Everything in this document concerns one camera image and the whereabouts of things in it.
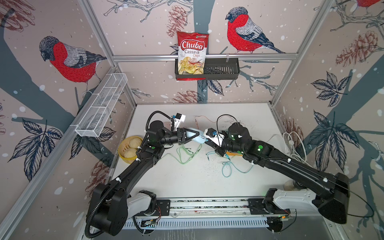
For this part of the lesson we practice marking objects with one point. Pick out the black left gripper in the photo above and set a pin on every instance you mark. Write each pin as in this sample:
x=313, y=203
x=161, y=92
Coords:
x=182, y=132

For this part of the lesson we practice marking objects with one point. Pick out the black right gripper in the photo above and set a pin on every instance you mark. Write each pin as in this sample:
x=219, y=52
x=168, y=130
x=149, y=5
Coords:
x=218, y=151

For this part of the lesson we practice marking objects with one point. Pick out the orange power strip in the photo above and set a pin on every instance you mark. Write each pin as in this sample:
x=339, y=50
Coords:
x=233, y=154

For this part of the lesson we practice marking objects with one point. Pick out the light blue computer mouse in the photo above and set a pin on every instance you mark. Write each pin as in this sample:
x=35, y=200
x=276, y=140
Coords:
x=201, y=139

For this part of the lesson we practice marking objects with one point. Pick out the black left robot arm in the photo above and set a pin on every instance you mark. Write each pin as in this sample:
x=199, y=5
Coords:
x=129, y=180

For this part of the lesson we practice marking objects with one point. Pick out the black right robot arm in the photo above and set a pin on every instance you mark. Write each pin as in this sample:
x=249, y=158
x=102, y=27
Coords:
x=332, y=191

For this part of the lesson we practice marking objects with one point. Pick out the yellow bowl with buns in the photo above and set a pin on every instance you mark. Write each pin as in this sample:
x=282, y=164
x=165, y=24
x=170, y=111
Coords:
x=128, y=147

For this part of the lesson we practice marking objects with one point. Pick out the glass jar black lid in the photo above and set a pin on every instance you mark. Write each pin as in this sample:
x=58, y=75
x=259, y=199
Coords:
x=292, y=185

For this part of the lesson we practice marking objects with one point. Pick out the red Chuba cassava chips bag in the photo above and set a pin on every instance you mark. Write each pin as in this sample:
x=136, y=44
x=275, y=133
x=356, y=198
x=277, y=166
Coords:
x=192, y=51

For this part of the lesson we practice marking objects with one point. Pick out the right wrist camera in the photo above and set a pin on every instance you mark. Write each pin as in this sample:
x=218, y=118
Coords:
x=214, y=136

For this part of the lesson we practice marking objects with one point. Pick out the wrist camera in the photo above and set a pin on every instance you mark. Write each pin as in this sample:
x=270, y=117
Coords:
x=214, y=136
x=177, y=120

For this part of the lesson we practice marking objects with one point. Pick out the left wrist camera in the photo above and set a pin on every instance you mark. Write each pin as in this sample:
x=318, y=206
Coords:
x=177, y=120

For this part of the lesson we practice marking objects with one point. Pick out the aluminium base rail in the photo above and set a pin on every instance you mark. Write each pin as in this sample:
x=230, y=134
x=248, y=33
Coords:
x=150, y=214

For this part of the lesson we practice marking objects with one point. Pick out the black wire wall basket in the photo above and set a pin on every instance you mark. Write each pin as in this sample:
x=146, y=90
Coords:
x=214, y=69

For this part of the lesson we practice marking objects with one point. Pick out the white wire mesh shelf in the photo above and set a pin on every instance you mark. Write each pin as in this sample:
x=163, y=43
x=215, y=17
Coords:
x=103, y=102

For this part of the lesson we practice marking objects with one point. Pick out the aluminium frame corner post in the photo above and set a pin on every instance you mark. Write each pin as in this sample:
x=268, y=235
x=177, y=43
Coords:
x=99, y=34

